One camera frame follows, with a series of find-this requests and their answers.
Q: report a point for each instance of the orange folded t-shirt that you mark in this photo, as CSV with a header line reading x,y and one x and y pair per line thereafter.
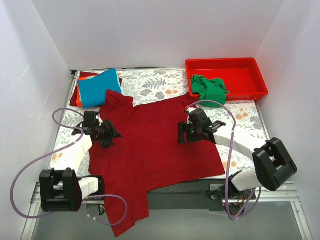
x,y
76,98

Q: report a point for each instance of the blue folded t-shirt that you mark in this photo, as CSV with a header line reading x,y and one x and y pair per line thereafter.
x,y
97,90

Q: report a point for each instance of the green t-shirt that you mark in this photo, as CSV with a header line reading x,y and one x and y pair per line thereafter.
x,y
209,89

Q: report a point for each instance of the red plastic bin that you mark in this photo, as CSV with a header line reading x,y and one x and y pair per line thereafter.
x,y
241,76

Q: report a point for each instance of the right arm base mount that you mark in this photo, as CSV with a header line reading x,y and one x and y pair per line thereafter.
x,y
217,192

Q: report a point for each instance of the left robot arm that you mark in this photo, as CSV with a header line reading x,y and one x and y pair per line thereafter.
x,y
61,189

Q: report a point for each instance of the aluminium frame rail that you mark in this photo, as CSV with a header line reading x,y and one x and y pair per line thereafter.
x,y
286,193

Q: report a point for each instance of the dark red folded t-shirt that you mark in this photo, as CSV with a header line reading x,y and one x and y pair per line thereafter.
x,y
75,97

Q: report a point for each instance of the floral patterned table mat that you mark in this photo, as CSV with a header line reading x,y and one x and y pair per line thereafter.
x,y
149,86

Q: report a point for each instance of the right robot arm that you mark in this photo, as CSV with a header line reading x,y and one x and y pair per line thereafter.
x,y
273,165

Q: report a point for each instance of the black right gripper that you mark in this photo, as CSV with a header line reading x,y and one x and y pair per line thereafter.
x,y
182,132

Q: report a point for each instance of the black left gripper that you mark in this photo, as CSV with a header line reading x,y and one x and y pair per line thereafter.
x,y
110,133

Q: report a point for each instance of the dark red t-shirt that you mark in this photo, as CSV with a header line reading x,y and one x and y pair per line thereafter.
x,y
75,97
147,156

